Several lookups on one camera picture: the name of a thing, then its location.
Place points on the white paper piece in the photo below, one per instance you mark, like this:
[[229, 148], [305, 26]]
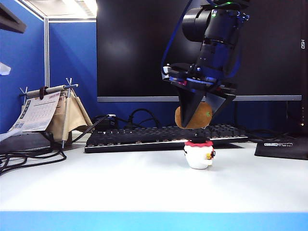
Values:
[[4, 69]]

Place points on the grey partition post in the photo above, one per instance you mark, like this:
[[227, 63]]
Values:
[[46, 53]]

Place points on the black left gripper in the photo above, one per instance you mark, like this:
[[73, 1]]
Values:
[[190, 80]]

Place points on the black HSD monitor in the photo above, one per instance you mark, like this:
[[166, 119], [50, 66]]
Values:
[[304, 72]]

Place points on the large black monitor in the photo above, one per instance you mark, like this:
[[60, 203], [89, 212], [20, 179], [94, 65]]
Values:
[[132, 48]]

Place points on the desk calendar on stand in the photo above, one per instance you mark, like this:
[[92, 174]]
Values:
[[75, 113]]

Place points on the dark wall shelf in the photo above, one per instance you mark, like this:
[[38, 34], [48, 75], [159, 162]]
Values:
[[10, 19]]

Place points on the paper desk calendar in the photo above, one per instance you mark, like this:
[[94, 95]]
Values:
[[36, 113]]

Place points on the black mechanical keyboard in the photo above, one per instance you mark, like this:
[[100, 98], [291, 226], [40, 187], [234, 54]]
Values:
[[132, 139]]

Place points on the brown kiwi fruit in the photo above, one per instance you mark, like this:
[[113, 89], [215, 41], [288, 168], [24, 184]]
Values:
[[201, 115]]

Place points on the black mouse pad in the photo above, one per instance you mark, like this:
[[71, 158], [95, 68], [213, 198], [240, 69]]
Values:
[[281, 149]]

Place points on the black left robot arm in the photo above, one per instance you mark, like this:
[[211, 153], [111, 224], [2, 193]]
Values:
[[216, 33]]

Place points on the white flat-headed doll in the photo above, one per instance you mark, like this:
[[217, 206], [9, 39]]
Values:
[[197, 158]]

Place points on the small black hub box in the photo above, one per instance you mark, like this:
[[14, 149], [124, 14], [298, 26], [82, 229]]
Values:
[[106, 124]]

